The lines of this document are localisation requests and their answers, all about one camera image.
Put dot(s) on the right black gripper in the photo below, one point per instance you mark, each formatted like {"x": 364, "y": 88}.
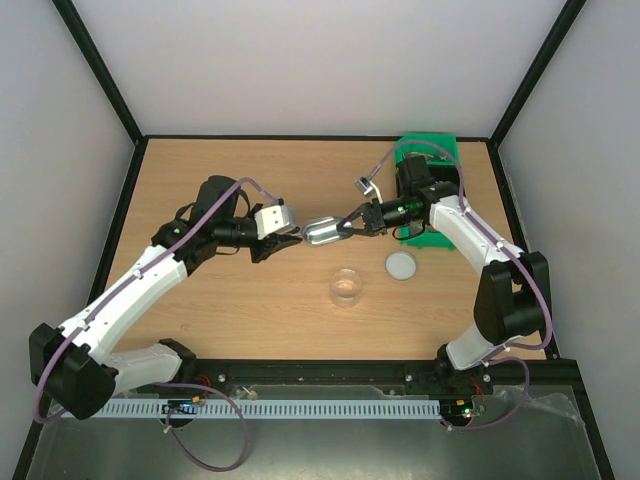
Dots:
{"x": 375, "y": 218}

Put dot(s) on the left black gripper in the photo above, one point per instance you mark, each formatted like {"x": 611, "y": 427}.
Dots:
{"x": 273, "y": 242}

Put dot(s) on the metal scoop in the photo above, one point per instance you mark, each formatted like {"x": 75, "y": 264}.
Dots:
{"x": 320, "y": 231}

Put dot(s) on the green bin of mixed candies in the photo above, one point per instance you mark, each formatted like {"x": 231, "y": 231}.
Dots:
{"x": 439, "y": 149}

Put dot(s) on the green bin of gummy candies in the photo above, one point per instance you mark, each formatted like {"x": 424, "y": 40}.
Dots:
{"x": 416, "y": 237}

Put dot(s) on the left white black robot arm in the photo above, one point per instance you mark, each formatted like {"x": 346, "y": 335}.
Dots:
{"x": 75, "y": 364}

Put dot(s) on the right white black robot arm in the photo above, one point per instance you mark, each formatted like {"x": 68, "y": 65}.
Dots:
{"x": 513, "y": 297}

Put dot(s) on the clear plastic jar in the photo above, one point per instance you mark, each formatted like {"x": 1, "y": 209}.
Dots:
{"x": 345, "y": 288}

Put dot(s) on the white jar lid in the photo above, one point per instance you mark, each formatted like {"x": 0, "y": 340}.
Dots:
{"x": 401, "y": 265}

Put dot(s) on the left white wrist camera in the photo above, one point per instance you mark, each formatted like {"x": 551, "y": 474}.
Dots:
{"x": 275, "y": 219}

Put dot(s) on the slotted grey cable duct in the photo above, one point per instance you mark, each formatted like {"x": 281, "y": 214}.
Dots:
{"x": 272, "y": 409}

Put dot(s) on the black aluminium frame rail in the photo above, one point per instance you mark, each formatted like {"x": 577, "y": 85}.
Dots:
{"x": 402, "y": 377}

